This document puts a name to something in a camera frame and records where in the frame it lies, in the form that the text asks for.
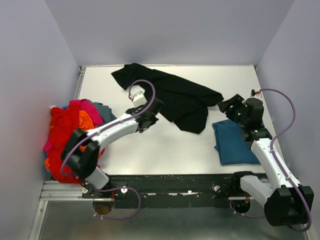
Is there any magenta t-shirt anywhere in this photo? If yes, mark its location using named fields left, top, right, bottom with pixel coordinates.
left=43, top=99, right=105, bottom=153

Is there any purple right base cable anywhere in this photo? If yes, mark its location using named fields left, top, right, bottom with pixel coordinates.
left=230, top=199, right=268, bottom=219

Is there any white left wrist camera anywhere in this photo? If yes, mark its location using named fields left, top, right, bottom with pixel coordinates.
left=130, top=85, right=147, bottom=108

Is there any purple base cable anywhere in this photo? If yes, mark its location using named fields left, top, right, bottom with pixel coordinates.
left=93, top=186, right=142, bottom=221
left=230, top=199, right=268, bottom=219

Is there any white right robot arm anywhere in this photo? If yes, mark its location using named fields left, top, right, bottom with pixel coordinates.
left=218, top=94, right=314, bottom=232

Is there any grey-blue t-shirt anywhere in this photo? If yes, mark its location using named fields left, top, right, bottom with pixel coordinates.
left=88, top=100, right=117, bottom=124

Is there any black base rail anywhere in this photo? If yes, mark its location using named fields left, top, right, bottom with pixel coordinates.
left=84, top=172, right=252, bottom=213

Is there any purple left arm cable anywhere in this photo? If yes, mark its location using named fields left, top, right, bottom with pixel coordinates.
left=59, top=79, right=156, bottom=177

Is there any black t-shirt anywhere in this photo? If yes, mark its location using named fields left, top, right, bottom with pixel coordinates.
left=111, top=63, right=224, bottom=134

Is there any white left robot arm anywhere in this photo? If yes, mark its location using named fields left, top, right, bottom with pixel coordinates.
left=60, top=98, right=164, bottom=198

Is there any folded teal t-shirt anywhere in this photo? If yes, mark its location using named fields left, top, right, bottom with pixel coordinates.
left=212, top=119, right=260, bottom=166

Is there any red t-shirt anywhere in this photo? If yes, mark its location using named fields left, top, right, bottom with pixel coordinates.
left=47, top=103, right=101, bottom=185

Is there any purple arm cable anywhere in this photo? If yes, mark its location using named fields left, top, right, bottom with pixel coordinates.
left=59, top=79, right=156, bottom=177
left=251, top=88, right=313, bottom=232

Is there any aluminium frame rail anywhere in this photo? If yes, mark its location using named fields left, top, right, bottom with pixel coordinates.
left=39, top=180, right=113, bottom=202

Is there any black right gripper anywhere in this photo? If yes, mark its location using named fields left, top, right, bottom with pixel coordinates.
left=218, top=93, right=249, bottom=127

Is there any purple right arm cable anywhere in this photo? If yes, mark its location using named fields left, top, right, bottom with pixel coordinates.
left=251, top=88, right=313, bottom=232

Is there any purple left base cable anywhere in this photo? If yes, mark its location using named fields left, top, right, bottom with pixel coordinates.
left=93, top=186, right=142, bottom=221

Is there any orange t-shirt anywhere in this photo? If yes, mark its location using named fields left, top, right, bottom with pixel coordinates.
left=44, top=107, right=96, bottom=172

